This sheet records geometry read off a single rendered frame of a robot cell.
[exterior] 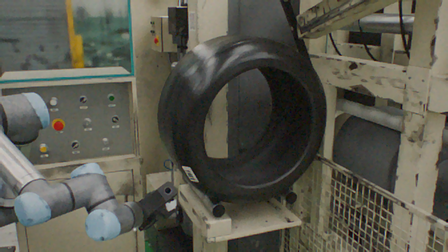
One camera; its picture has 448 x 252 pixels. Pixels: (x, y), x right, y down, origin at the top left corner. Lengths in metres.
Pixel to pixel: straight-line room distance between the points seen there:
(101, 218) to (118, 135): 0.99
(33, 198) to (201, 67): 0.61
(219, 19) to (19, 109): 0.80
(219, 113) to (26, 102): 0.75
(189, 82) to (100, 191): 0.44
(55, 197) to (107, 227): 0.13
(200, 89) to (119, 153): 0.84
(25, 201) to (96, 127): 1.00
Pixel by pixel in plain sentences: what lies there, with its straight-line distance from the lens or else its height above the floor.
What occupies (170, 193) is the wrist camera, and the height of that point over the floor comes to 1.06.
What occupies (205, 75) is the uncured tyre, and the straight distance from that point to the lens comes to 1.30.
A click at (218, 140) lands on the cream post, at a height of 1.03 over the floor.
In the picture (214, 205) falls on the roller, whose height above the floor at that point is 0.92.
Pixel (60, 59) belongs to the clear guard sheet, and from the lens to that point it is 1.91.
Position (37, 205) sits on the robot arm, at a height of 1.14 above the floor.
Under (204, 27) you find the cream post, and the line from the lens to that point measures 1.68.
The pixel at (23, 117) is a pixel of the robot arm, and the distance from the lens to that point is 1.35.
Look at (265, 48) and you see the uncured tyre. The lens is 1.37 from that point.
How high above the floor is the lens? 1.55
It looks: 15 degrees down
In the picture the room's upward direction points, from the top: straight up
